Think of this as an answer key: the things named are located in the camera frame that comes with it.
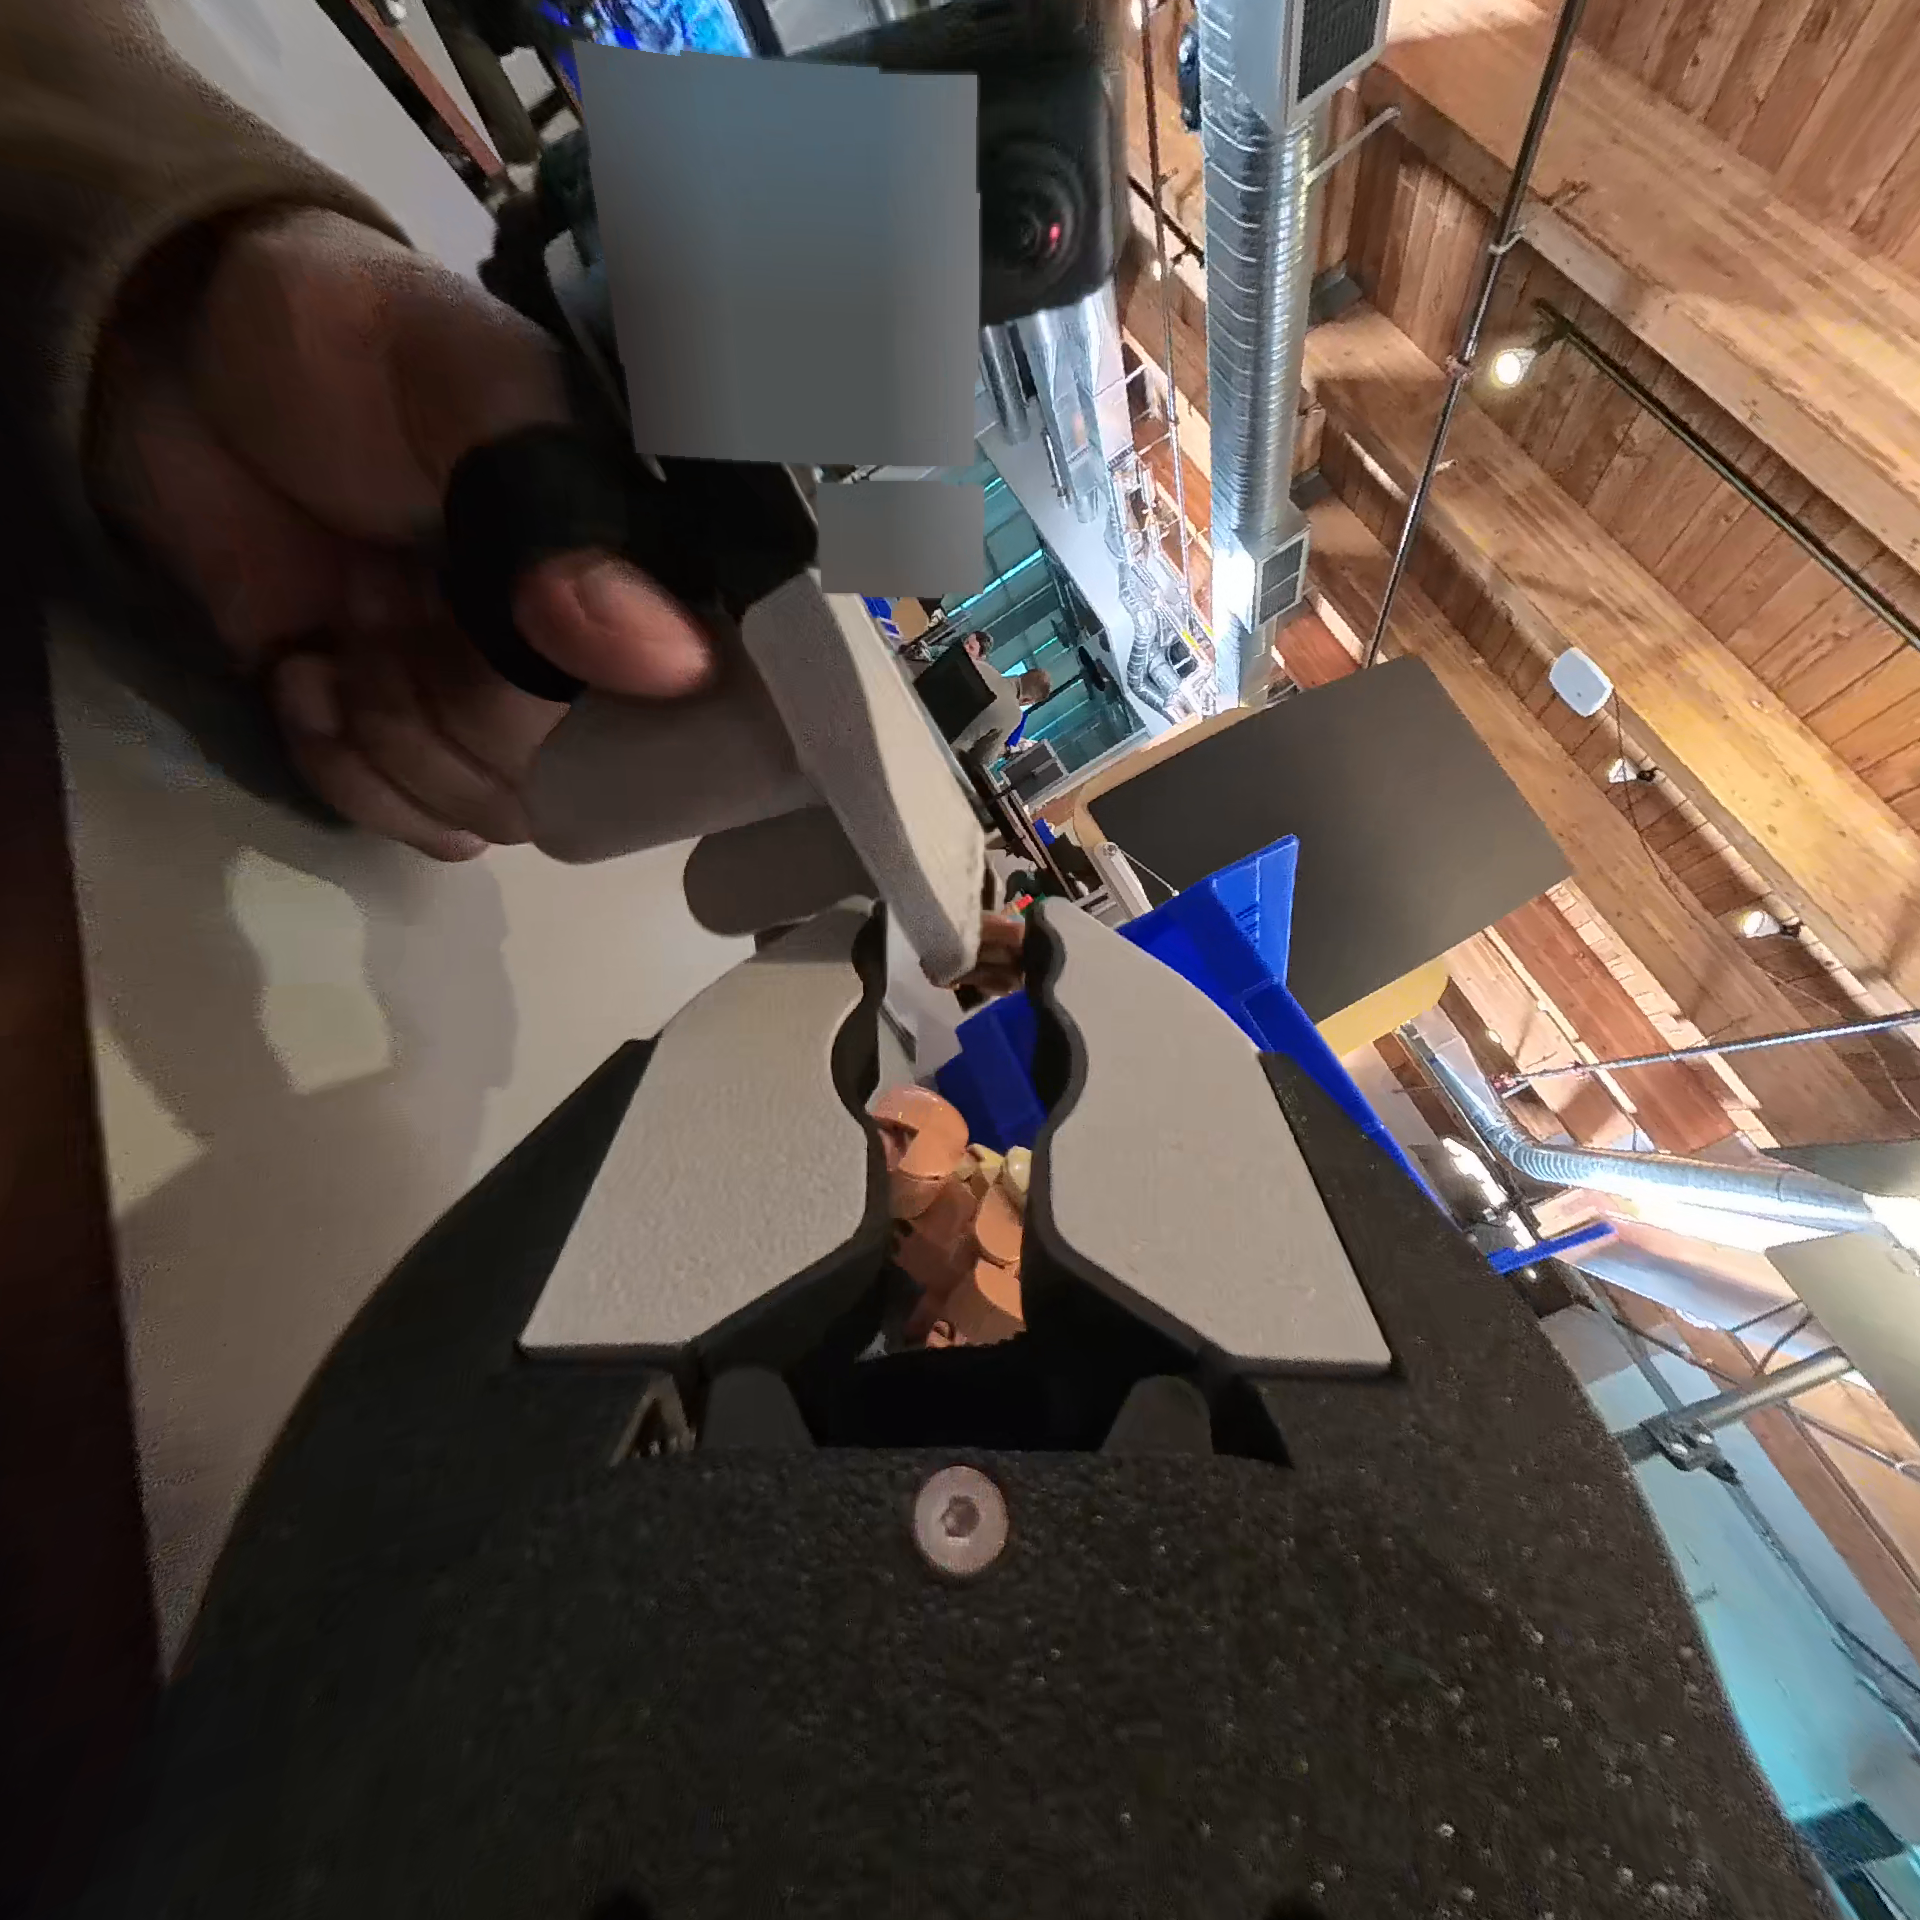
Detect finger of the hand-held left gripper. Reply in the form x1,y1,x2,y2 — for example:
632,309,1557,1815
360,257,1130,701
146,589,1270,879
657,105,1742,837
526,571,997,998
682,805,886,938

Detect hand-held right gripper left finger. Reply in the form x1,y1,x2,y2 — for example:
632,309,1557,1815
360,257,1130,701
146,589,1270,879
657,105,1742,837
516,908,895,1371

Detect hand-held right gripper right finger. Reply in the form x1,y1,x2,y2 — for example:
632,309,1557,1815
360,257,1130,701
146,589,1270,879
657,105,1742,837
1025,898,1397,1384

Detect small orange brick assembly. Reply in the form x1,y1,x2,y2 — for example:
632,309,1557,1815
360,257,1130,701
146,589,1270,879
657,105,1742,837
947,908,1036,1005

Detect tan brown brick toy figure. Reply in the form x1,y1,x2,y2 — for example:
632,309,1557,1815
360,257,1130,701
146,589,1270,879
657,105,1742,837
860,1087,1043,1352

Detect person's left forearm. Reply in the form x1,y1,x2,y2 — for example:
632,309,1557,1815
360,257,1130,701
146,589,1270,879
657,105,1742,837
0,0,422,602

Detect grey desk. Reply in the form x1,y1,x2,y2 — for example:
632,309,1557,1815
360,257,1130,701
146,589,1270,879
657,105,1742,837
46,585,903,1682

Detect person's left hand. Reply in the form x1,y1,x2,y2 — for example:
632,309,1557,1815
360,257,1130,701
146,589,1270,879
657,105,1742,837
86,205,729,865

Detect black board with wooden edge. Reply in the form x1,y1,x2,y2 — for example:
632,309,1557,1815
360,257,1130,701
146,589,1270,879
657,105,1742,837
1080,655,1580,1041

